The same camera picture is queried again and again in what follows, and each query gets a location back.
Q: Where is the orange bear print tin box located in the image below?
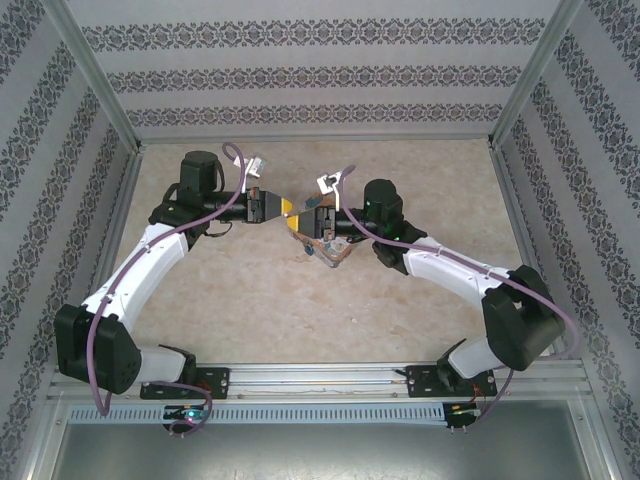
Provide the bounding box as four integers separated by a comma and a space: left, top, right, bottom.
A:
284, 191, 357, 271

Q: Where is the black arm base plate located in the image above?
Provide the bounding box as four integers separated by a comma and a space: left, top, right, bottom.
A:
404, 364, 499, 400
139, 366, 231, 401

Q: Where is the slotted grey cable duct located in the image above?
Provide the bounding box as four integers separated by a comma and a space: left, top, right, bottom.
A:
67, 403, 447, 427

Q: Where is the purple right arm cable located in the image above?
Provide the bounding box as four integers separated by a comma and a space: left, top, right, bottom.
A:
337, 164, 582, 432

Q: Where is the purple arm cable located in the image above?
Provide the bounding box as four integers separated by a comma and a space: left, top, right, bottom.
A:
337, 164, 582, 432
88, 142, 252, 417

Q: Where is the grey metal sheet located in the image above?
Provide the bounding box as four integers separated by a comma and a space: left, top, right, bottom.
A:
49, 422, 609, 480

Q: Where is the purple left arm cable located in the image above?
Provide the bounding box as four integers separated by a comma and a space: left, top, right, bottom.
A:
88, 142, 252, 417

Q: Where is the aluminium frame post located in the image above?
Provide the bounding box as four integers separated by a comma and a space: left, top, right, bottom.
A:
39, 0, 146, 154
487, 0, 586, 149

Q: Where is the small green lit circuit board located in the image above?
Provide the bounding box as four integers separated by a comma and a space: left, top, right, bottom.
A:
163, 405, 209, 424
447, 402, 482, 429

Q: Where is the aluminium frame bar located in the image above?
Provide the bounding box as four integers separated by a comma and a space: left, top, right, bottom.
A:
49, 147, 146, 374
134, 135, 496, 149

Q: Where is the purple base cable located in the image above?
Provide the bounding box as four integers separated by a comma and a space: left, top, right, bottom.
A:
148, 381, 214, 437

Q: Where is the aluminium mounting rail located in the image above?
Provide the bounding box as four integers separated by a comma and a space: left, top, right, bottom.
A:
47, 363, 589, 401

